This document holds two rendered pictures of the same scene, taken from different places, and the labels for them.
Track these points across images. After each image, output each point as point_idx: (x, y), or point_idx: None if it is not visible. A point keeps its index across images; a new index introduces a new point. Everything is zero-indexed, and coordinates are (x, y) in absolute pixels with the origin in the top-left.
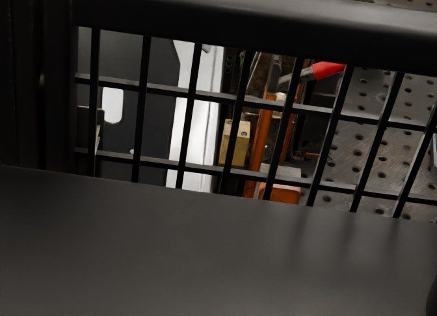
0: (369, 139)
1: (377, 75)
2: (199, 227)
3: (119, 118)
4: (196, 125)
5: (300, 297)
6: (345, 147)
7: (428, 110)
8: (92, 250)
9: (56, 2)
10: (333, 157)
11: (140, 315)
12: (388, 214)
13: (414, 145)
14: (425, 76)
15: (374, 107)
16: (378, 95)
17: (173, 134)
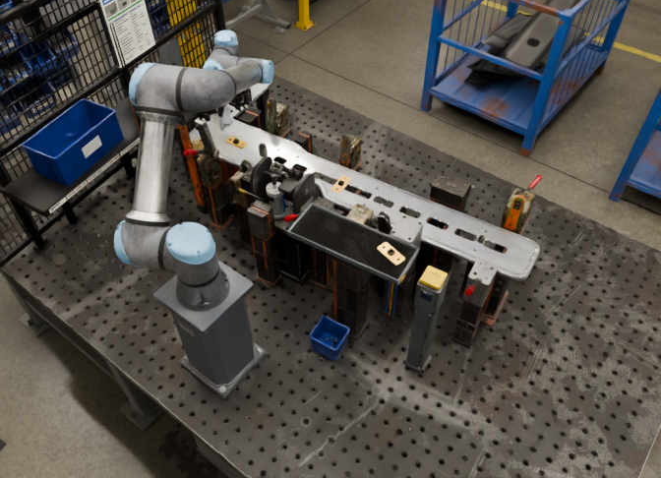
0: (260, 308)
1: (308, 343)
2: (74, 7)
3: (238, 136)
4: (223, 152)
5: (55, 11)
6: (260, 294)
7: (267, 353)
8: None
9: None
10: (257, 285)
11: (67, 0)
12: None
13: None
14: (296, 373)
15: (282, 326)
16: (290, 332)
17: (222, 146)
